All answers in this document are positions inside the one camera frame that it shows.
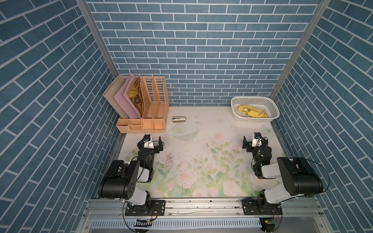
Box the yellow car print pillowcase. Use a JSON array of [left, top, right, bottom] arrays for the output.
[[238, 104, 268, 118]]

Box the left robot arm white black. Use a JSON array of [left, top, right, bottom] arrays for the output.
[[98, 134, 165, 217]]

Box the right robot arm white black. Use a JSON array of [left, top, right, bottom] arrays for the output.
[[242, 132, 324, 216]]

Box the grey white stapler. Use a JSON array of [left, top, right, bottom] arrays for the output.
[[172, 116, 186, 123]]

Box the white plastic mesh basket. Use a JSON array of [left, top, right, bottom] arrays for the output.
[[230, 96, 280, 123]]

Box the floral table mat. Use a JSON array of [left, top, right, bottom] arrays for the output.
[[119, 106, 286, 198]]

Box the pink folder board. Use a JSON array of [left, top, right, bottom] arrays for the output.
[[114, 74, 141, 118]]

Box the yellow brown patterned book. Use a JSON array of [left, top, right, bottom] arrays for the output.
[[125, 77, 145, 117]]

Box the peach desk file organizer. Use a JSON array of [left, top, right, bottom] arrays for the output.
[[116, 77, 170, 134]]

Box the left green circuit board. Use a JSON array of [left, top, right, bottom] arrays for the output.
[[134, 219, 153, 228]]

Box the green circuit board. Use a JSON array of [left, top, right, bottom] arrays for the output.
[[264, 218, 277, 225], [134, 219, 153, 228]]

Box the right green circuit board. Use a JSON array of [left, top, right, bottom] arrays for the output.
[[264, 218, 277, 225]]

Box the beige folder board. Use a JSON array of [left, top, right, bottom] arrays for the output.
[[103, 74, 129, 118]]

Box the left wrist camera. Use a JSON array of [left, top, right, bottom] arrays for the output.
[[143, 134, 154, 149]]

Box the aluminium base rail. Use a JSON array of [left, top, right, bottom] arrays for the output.
[[82, 197, 324, 219]]

